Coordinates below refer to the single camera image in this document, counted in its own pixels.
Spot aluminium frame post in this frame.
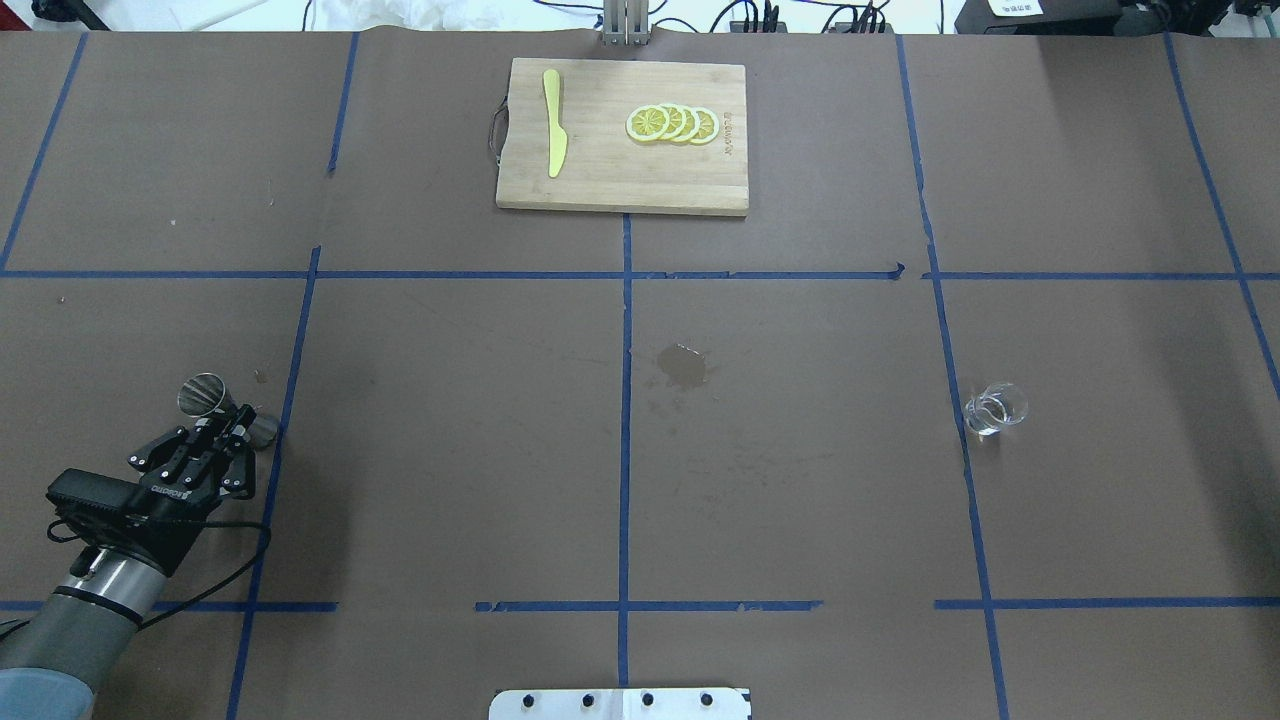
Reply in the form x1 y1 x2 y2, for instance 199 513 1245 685
600 0 652 47

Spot yellow plastic knife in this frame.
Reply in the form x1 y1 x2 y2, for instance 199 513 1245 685
541 68 568 179

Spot wooden cutting board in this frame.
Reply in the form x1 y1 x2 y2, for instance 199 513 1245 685
495 56 750 217

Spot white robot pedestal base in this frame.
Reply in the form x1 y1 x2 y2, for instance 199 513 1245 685
488 687 753 719

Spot black braided cable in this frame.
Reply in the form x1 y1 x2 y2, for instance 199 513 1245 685
140 520 273 632

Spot small clear glass cup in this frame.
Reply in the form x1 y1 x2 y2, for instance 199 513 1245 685
963 382 1030 437

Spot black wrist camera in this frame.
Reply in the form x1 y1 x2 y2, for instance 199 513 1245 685
45 468 141 546

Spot yellow lemon slices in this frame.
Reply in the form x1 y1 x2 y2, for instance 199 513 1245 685
623 102 722 146

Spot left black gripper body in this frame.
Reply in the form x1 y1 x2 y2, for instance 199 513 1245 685
120 479 227 573

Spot steel double jigger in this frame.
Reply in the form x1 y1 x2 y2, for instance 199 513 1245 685
175 372 280 450

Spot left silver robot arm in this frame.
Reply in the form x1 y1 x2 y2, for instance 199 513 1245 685
1 405 279 719

